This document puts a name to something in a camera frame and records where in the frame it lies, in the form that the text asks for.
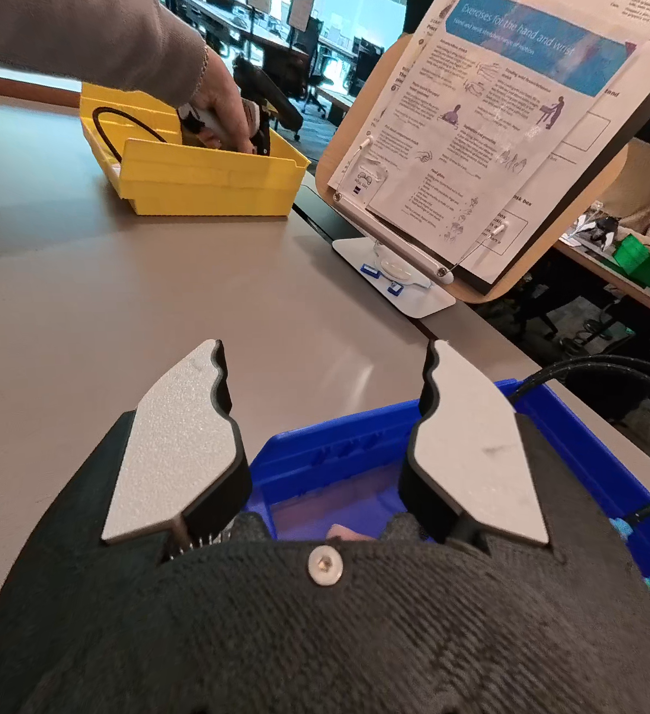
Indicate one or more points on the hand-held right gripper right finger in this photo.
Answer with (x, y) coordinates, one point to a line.
(475, 457)

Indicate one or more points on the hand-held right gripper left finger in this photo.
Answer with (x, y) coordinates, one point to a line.
(174, 446)

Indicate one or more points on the yellow plastic bin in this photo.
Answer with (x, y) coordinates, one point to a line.
(207, 184)

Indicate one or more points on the blue plastic bin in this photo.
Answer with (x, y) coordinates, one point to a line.
(330, 446)

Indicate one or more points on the person's left forearm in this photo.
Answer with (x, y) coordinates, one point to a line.
(79, 39)

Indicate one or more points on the person's left hand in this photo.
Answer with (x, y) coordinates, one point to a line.
(221, 100)

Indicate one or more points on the black office chair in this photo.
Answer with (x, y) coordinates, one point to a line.
(311, 50)

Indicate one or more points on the small white wipe packet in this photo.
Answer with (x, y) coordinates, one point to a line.
(368, 181)

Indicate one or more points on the wooden document stand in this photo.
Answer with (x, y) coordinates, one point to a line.
(422, 304)

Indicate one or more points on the small blue framed clip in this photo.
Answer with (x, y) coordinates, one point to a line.
(394, 289)
(370, 269)

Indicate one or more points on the printed exercise sheet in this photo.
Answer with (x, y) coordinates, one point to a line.
(470, 139)

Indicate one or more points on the white printed sheet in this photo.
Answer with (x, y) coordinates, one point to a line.
(598, 139)

